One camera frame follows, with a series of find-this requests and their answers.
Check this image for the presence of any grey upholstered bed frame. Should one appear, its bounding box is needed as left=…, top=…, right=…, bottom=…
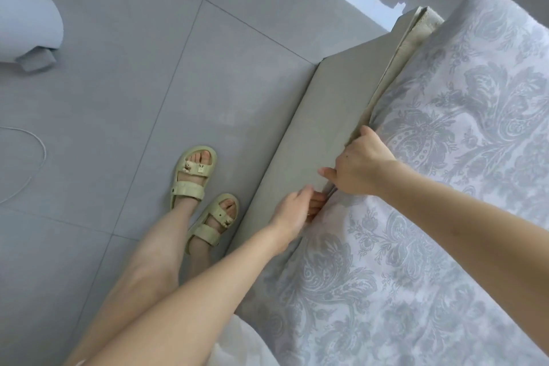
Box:
left=226, top=6, right=424, bottom=260

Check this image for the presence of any white cable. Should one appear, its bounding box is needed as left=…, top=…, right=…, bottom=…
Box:
left=0, top=125, right=47, bottom=206

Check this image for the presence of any white grey floral bedsheet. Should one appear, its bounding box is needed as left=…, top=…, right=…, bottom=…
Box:
left=237, top=0, right=549, bottom=366

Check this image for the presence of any person's right leg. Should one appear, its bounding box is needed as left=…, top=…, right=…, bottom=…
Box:
left=188, top=200, right=239, bottom=286

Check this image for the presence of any person's left forearm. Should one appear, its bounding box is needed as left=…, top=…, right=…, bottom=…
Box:
left=83, top=222, right=302, bottom=366

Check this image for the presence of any white appliance with grey foot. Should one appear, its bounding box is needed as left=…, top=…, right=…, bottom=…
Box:
left=0, top=0, right=64, bottom=73

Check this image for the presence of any white garment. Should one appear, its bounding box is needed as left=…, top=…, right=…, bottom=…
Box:
left=209, top=313, right=280, bottom=366

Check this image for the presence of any person's right hand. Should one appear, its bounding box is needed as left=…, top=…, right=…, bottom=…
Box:
left=318, top=125, right=400, bottom=197

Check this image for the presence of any person's left leg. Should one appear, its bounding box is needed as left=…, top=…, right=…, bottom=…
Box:
left=64, top=151, right=213, bottom=366

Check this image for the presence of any pale green sandal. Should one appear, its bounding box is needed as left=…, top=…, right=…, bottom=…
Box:
left=185, top=193, right=240, bottom=257
left=169, top=146, right=218, bottom=210

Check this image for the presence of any cream mattress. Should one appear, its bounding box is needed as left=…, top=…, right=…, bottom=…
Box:
left=349, top=7, right=445, bottom=144

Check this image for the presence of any person's right forearm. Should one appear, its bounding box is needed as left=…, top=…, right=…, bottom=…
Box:
left=377, top=159, right=549, bottom=340

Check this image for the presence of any person's leg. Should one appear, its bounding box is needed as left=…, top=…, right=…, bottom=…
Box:
left=188, top=200, right=239, bottom=286
left=64, top=151, right=213, bottom=366

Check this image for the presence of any person's left hand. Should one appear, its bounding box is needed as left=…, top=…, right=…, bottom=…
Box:
left=267, top=185, right=329, bottom=251

